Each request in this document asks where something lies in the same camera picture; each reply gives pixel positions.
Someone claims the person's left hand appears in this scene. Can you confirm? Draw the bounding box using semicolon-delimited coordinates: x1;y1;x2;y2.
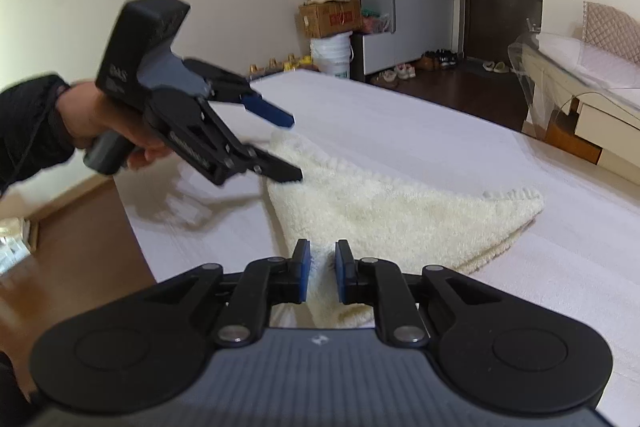
56;79;172;171

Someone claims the white plastic bucket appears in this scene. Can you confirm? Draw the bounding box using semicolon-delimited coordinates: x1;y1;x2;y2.
310;32;355;80

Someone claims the beige table with glass top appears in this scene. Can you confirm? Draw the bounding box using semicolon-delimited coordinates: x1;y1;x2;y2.
507;29;640;185

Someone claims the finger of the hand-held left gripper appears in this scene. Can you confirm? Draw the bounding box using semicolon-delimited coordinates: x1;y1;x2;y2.
234;143;304;185
182;57;296;128

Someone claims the pile of colourful bags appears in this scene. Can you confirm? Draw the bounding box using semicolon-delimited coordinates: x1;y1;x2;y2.
361;7;393;35

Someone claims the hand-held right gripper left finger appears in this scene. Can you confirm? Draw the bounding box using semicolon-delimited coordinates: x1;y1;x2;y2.
145;238;313;348

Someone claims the cream yellow towel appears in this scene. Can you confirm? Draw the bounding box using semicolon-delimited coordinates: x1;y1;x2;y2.
265;130;545;330

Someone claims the row of assorted shoes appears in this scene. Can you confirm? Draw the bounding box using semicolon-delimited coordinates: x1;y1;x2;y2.
370;49;511;88

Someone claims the cardboard box with red print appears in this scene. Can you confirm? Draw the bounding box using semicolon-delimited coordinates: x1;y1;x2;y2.
299;0;362;38

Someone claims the quilted beige chair back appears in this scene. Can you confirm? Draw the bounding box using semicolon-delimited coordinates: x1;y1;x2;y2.
581;1;640;62

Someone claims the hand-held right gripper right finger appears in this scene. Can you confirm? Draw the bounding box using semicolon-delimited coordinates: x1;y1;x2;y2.
336;239;501;348

